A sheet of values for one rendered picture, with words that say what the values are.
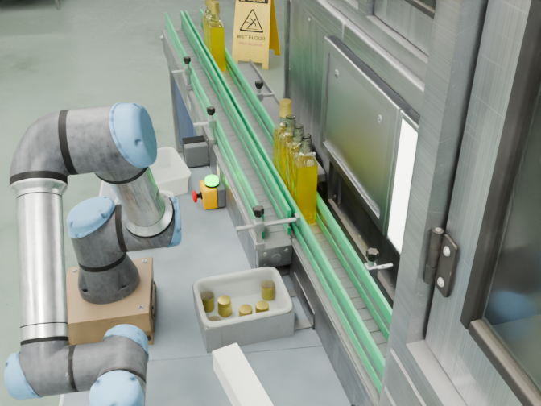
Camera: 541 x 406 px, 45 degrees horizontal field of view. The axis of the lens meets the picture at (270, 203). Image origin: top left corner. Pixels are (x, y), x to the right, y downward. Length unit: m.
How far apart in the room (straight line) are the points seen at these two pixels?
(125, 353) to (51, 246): 0.22
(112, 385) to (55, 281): 0.22
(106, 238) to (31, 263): 0.43
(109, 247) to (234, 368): 0.40
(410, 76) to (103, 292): 0.86
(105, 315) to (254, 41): 3.72
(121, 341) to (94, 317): 0.52
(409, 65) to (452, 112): 0.89
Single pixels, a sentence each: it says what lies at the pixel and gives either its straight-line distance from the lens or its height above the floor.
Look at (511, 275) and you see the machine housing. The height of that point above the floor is 1.60.
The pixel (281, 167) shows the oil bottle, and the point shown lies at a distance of 1.81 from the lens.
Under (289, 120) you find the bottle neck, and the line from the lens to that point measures 1.75.
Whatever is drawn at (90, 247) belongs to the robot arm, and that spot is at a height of 1.00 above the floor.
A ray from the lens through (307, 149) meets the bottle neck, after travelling 1.67.
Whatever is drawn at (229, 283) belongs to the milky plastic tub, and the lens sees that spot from 1.69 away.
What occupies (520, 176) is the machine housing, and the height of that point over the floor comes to 1.68.
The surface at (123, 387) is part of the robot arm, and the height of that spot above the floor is 1.18.
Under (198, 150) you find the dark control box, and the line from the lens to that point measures 2.27.
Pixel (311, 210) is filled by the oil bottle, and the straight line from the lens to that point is 1.76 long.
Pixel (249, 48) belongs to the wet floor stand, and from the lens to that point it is 5.09.
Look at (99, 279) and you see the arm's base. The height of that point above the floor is 0.91.
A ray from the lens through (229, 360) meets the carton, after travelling 1.51.
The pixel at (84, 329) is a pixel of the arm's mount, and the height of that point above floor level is 0.82.
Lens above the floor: 1.92
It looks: 34 degrees down
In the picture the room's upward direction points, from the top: straight up
